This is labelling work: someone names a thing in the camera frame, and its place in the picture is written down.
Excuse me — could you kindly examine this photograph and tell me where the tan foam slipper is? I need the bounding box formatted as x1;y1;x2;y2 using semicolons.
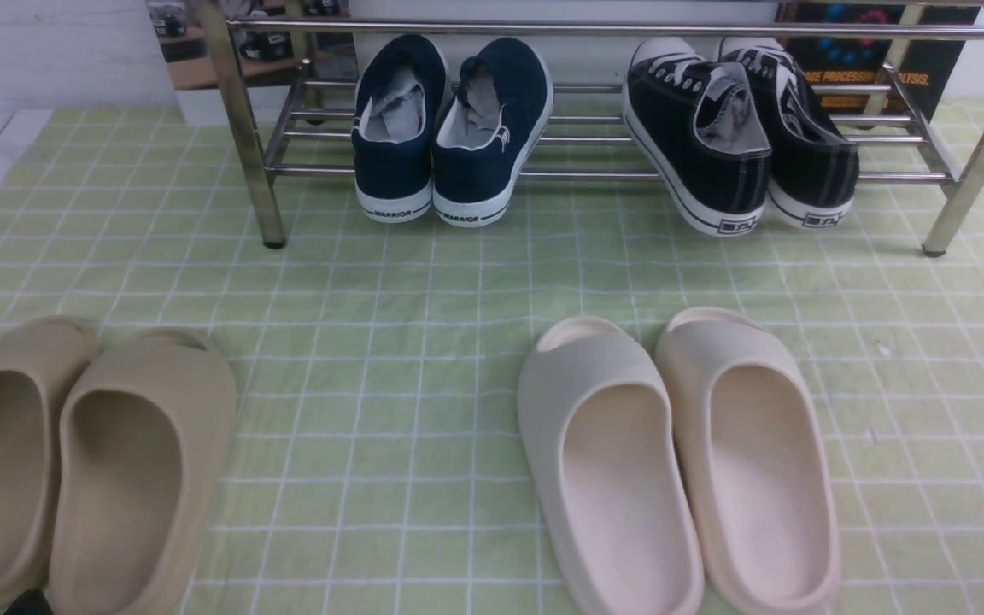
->
48;328;239;614
0;316;99;604

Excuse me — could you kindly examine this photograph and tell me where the navy canvas shoe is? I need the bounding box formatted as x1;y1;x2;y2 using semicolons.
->
432;38;554;227
350;34;450;225

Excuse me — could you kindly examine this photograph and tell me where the green checkered tablecloth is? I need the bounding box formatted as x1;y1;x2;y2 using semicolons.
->
0;109;984;614

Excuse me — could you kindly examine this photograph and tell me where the cream foam slipper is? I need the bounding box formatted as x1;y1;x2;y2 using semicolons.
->
517;316;706;614
653;307;842;614

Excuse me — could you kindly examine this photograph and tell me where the right navy canvas shoe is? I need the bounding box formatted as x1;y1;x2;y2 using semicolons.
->
432;38;554;227

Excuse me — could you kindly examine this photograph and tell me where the right tan foam slipper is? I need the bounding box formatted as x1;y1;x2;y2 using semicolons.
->
48;328;239;614

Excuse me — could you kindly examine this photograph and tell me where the right cream foam slipper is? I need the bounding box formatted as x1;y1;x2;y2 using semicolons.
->
653;307;842;614

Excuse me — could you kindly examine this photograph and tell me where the metal shoe rack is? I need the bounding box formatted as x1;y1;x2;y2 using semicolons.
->
202;1;984;258

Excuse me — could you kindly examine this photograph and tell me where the left cream foam slipper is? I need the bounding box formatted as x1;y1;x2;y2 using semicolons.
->
517;316;706;614

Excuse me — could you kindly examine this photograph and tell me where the left navy canvas shoe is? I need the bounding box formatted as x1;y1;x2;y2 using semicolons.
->
350;34;450;225

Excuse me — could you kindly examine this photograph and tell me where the black left gripper tip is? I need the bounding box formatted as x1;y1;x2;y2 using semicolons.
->
0;588;53;615

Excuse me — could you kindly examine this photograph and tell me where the black canvas sneaker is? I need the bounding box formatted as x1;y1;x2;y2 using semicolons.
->
622;38;772;237
717;38;859;230

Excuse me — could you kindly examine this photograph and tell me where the left tan foam slipper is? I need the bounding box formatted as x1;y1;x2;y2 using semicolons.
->
0;316;99;604

